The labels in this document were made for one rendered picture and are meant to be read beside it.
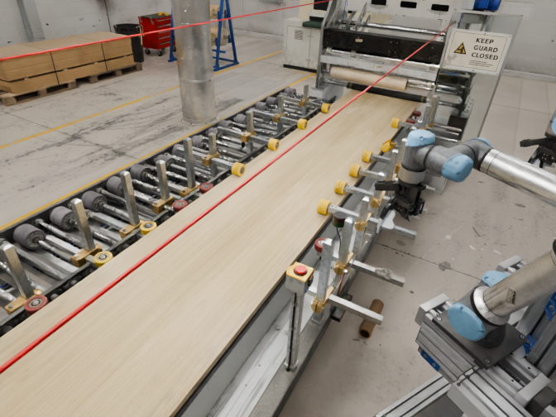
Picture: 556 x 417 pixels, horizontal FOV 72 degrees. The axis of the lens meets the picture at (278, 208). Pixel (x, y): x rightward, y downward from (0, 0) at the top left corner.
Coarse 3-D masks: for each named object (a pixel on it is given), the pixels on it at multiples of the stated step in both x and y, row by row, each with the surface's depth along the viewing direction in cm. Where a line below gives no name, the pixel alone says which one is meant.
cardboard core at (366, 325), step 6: (378, 300) 268; (372, 306) 264; (378, 306) 264; (378, 312) 260; (366, 324) 250; (372, 324) 251; (360, 330) 249; (366, 330) 247; (372, 330) 250; (366, 336) 250
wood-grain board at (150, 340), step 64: (320, 128) 312; (384, 128) 318; (256, 192) 226; (320, 192) 229; (128, 256) 174; (192, 256) 176; (256, 256) 178; (128, 320) 145; (192, 320) 146; (0, 384) 122; (64, 384) 123; (128, 384) 124; (192, 384) 125
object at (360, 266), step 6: (318, 252) 190; (336, 258) 186; (348, 264) 184; (354, 264) 182; (360, 264) 183; (360, 270) 182; (366, 270) 181; (372, 270) 180; (378, 276) 179; (396, 276) 176; (390, 282) 177; (396, 282) 175; (402, 282) 174
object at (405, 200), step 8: (400, 184) 118; (408, 184) 116; (400, 192) 121; (408, 192) 119; (416, 192) 116; (400, 200) 120; (408, 200) 119; (416, 200) 119; (424, 200) 120; (400, 208) 122; (408, 208) 118; (416, 208) 121
